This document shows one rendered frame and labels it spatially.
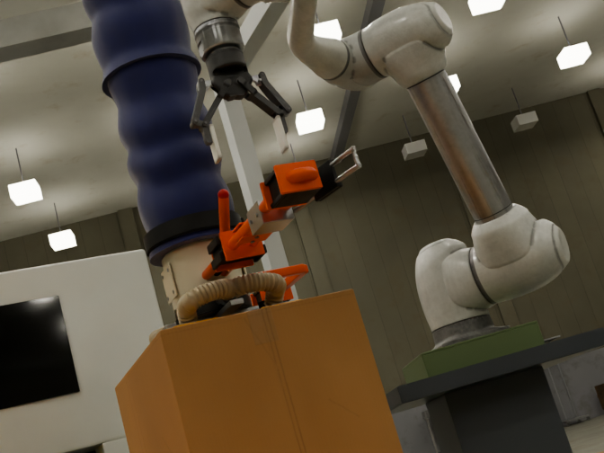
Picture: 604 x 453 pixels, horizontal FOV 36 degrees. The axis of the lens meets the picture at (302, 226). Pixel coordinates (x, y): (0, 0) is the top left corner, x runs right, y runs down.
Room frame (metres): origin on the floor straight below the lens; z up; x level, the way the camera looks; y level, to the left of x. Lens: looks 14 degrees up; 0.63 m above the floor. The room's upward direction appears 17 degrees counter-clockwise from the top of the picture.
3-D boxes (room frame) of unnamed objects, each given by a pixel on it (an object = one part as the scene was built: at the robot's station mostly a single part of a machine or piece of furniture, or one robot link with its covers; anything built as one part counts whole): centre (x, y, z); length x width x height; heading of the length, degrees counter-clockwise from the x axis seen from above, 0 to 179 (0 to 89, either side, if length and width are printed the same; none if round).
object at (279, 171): (1.47, 0.00, 1.08); 0.08 x 0.07 x 0.05; 24
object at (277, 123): (1.68, -0.01, 1.25); 0.03 x 0.01 x 0.07; 24
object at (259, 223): (1.60, 0.05, 1.08); 0.07 x 0.07 x 0.04; 24
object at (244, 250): (1.79, 0.14, 1.08); 0.10 x 0.08 x 0.06; 114
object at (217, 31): (1.65, 0.05, 1.45); 0.09 x 0.09 x 0.06
